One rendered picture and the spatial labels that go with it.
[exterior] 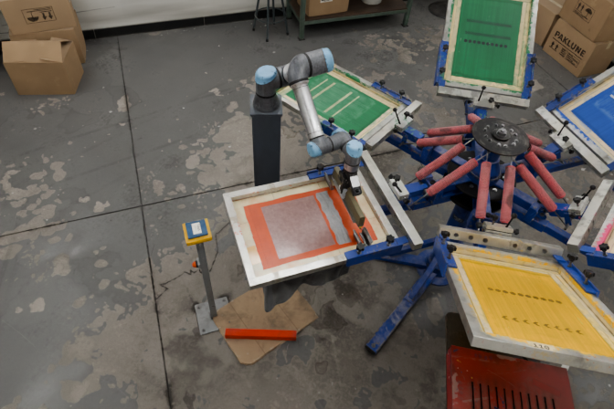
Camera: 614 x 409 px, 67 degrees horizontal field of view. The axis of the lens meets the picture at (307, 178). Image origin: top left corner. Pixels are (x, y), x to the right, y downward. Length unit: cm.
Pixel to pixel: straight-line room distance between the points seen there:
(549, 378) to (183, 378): 200
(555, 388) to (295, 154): 277
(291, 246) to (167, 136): 233
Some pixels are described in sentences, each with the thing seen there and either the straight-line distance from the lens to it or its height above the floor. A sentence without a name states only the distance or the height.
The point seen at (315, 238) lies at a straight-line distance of 239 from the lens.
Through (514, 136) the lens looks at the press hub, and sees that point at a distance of 270.
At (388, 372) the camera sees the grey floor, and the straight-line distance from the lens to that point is 316.
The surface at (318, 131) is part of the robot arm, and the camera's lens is 217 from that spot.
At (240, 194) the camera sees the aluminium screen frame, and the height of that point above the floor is 99.
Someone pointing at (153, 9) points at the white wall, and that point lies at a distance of 579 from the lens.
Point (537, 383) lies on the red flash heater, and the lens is 215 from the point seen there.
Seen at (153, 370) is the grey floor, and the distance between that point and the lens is 318.
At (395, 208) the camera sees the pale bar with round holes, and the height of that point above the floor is 104.
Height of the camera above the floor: 290
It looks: 47 degrees down
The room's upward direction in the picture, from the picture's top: 5 degrees clockwise
